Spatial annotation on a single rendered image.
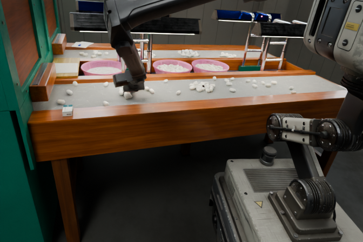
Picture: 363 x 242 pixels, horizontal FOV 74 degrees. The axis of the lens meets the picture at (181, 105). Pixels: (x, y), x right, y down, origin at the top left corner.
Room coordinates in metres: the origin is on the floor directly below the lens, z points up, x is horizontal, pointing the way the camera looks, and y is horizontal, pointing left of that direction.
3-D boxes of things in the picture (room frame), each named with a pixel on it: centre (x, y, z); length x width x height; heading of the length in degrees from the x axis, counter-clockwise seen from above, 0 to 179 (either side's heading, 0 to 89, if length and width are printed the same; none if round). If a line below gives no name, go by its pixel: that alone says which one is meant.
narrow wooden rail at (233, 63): (1.78, -0.01, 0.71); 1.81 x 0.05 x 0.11; 111
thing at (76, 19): (1.21, 0.24, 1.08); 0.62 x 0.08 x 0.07; 111
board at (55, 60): (1.33, 0.70, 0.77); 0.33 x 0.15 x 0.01; 21
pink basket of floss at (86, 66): (1.41, 0.50, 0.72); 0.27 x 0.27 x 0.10
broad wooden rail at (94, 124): (1.11, -0.27, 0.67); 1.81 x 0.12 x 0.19; 111
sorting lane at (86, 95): (1.31, -0.19, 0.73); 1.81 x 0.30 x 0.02; 111
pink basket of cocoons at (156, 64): (1.57, 0.09, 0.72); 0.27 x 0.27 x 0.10
